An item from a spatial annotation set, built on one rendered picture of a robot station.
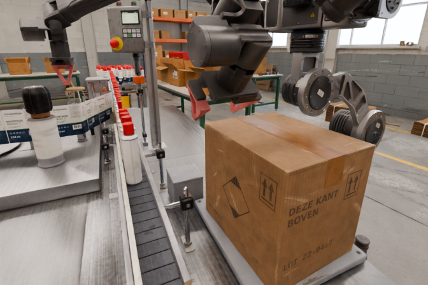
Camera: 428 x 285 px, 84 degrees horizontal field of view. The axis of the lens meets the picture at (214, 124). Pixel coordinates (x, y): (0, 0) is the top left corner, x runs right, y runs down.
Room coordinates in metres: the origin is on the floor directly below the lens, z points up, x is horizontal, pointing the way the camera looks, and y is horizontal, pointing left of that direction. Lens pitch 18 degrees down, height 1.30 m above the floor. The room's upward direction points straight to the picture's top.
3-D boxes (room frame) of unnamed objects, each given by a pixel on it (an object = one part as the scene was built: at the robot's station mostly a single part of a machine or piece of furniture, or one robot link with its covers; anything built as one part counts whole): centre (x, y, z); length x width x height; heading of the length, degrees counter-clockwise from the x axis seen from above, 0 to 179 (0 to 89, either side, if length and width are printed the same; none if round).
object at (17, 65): (5.17, 4.14, 0.96); 0.43 x 0.42 x 0.37; 119
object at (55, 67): (0.89, 0.55, 1.22); 0.07 x 0.07 x 0.09; 25
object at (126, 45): (1.15, 0.37, 1.38); 0.17 x 0.10 x 0.19; 79
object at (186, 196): (0.47, 0.09, 0.91); 0.07 x 0.03 x 0.16; 114
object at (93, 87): (1.37, 0.66, 1.01); 0.14 x 0.13 x 0.26; 24
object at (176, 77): (3.60, 0.49, 0.97); 0.45 x 0.38 x 0.37; 124
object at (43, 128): (0.83, 0.63, 1.03); 0.09 x 0.09 x 0.30
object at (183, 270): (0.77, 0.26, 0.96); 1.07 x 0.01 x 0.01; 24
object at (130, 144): (0.70, 0.27, 0.98); 0.05 x 0.05 x 0.20
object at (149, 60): (1.11, 0.29, 1.16); 0.04 x 0.04 x 0.67; 24
